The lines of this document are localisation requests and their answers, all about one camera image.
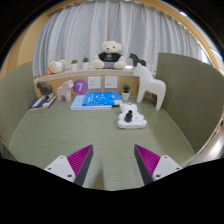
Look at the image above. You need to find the small cream plush toy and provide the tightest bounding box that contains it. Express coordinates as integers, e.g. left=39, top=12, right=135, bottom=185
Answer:
left=48, top=59, right=67, bottom=75

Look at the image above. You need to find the pink horse figure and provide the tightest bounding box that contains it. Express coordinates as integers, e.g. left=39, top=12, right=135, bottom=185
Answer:
left=56, top=79, right=75, bottom=102

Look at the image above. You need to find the spiky potted plant white pot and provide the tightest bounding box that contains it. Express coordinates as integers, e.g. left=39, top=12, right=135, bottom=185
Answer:
left=120, top=83, right=132, bottom=102

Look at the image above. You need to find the cream teddy bear black shirt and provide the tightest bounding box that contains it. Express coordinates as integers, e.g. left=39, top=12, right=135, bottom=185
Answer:
left=91, top=40, right=127, bottom=70

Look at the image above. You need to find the white bear-shaped power strip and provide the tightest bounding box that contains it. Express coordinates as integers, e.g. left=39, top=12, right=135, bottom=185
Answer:
left=116, top=102, right=148, bottom=130

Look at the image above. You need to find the small potted plant white pot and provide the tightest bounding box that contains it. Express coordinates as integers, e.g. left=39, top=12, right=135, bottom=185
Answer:
left=81, top=57, right=91, bottom=70
left=70, top=59, right=79, bottom=71

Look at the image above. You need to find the dark grey horse figure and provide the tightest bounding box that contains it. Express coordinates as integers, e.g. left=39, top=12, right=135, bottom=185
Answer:
left=36, top=81, right=54, bottom=101

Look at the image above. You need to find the black horse figure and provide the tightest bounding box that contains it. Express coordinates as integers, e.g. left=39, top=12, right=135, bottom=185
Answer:
left=128, top=52, right=147, bottom=68

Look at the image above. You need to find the large white horse figure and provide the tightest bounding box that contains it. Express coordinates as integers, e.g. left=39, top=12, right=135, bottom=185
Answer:
left=132, top=63, right=167, bottom=111

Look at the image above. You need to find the grey white curtain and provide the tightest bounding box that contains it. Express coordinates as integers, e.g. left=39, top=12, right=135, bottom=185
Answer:
left=32, top=0, right=201, bottom=78

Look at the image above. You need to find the white wall socket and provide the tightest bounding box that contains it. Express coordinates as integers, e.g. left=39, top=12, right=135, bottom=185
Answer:
left=104, top=75, right=119, bottom=90
left=87, top=76, right=102, bottom=90

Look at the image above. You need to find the round purple number sign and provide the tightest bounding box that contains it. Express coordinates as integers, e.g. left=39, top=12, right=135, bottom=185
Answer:
left=72, top=79, right=89, bottom=95

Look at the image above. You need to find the light wooden shelf ledge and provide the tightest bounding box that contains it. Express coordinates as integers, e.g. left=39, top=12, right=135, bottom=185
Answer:
left=33, top=67, right=141, bottom=98

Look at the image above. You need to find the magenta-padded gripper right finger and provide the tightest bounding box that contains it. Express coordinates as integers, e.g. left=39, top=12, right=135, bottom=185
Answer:
left=134, top=144, right=184, bottom=186

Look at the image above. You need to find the green desk partition panel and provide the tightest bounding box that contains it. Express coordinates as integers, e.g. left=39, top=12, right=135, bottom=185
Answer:
left=0, top=60, right=37, bottom=148
left=153, top=52, right=224, bottom=154

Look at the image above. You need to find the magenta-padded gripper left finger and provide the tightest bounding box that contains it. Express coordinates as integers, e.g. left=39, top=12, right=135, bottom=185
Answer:
left=43, top=144, right=94, bottom=187

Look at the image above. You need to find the pale blue book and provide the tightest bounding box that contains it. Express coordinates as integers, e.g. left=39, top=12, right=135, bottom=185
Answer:
left=69, top=94, right=113, bottom=111

